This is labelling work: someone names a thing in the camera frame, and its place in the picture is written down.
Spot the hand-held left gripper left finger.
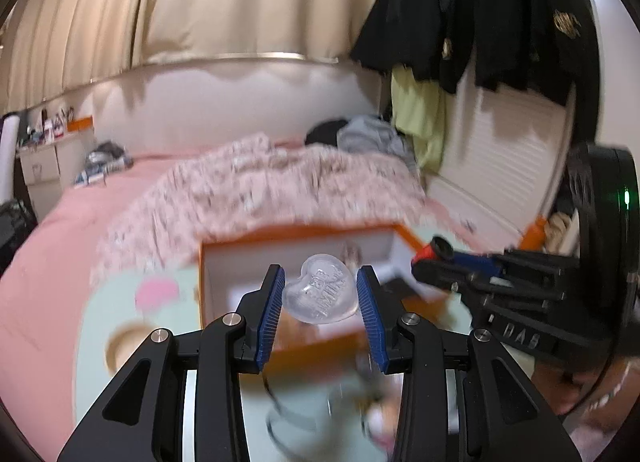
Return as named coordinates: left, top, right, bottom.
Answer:
left=56, top=263, right=287, bottom=462

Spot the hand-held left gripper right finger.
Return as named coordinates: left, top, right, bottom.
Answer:
left=356, top=264, right=583, bottom=462

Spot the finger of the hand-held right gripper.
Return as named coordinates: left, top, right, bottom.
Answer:
left=411, top=259, right=507, bottom=314
left=450, top=247, right=577, bottom=284

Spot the red and black tube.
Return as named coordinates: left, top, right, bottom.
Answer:
left=411, top=236, right=455, bottom=265

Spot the orange cardboard box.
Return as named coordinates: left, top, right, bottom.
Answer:
left=199, top=223, right=451, bottom=354

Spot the clear heart-shaped case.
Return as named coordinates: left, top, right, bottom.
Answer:
left=281, top=252, right=360, bottom=327

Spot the orange container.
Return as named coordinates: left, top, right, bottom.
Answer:
left=520, top=216, right=547, bottom=251

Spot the white louvered wardrobe door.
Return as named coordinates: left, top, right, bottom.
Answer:
left=425, top=87, right=577, bottom=253

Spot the pink floral blanket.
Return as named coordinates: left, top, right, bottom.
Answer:
left=92, top=134, right=441, bottom=288

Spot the grey cloth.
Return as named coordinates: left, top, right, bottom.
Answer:
left=337, top=115, right=417, bottom=164

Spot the light green hanging garment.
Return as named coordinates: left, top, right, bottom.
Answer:
left=390, top=64, right=448, bottom=175

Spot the light blue lap table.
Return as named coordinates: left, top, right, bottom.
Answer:
left=75, top=222, right=501, bottom=462

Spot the black cloth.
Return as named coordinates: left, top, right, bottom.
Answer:
left=306, top=119, right=352, bottom=146

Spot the white padded headboard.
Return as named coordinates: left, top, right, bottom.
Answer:
left=65, top=54, right=397, bottom=163

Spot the pile of grey clothes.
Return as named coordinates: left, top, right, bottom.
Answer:
left=75, top=141, right=134, bottom=188

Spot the black hanging jacket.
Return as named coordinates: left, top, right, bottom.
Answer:
left=350, top=0, right=457, bottom=84
left=440, top=0, right=601, bottom=107

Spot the white nightstand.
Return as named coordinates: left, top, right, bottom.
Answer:
left=17, top=131, right=97, bottom=213

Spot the dark bag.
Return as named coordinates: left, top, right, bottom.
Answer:
left=0, top=199, right=39, bottom=273

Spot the orange tray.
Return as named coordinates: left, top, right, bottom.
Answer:
left=65, top=114, right=95, bottom=134

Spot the cluster of small bottles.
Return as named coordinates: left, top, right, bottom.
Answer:
left=20, top=104, right=76, bottom=148

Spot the white foam tube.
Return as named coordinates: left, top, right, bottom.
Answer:
left=0, top=112, right=21, bottom=213

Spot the beige curtain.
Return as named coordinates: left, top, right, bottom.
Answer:
left=0, top=0, right=391, bottom=115

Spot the black cable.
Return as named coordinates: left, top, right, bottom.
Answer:
left=262, top=374, right=323, bottom=443

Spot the tan round plush keychain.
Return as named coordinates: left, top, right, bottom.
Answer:
left=360, top=387, right=402, bottom=448

